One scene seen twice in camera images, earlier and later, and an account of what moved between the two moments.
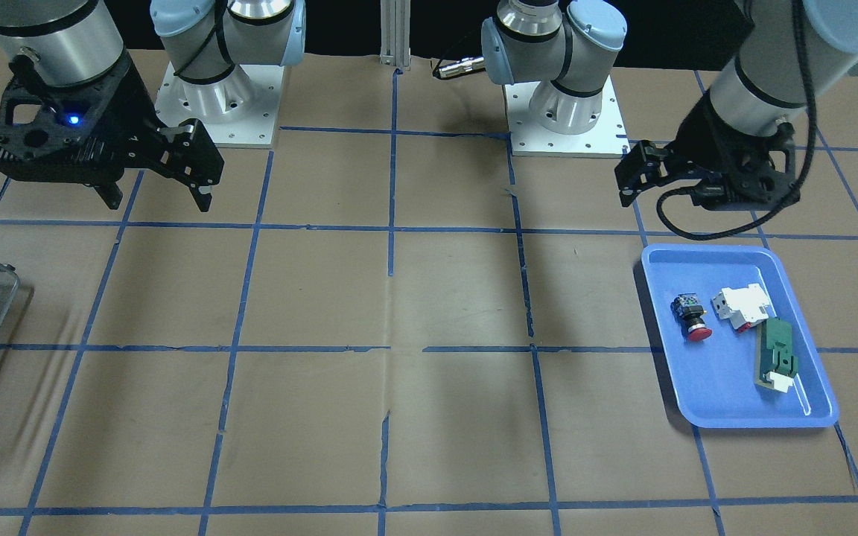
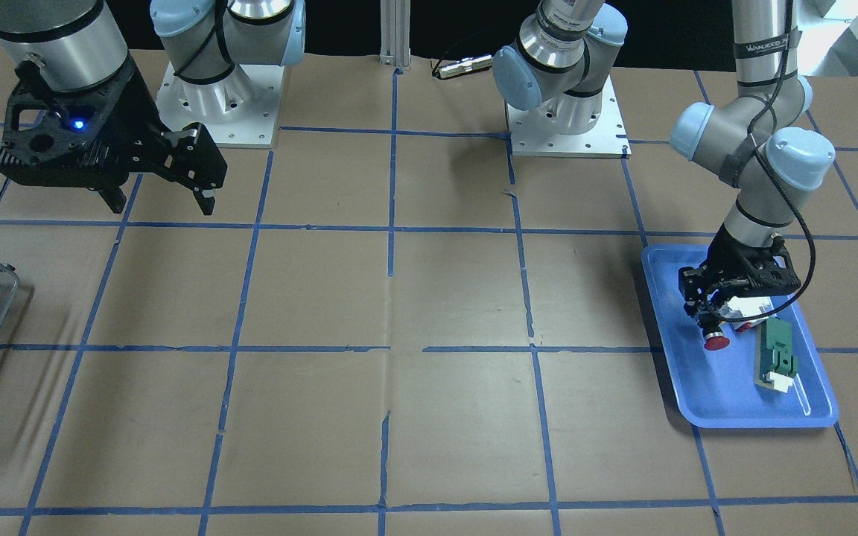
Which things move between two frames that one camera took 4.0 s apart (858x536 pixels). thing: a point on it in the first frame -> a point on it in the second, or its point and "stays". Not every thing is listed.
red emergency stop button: (688, 310) -> (714, 339)
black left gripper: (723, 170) -> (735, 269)
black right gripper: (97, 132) stays
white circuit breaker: (743, 307) stays
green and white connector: (775, 365) stays
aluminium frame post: (395, 22) stays
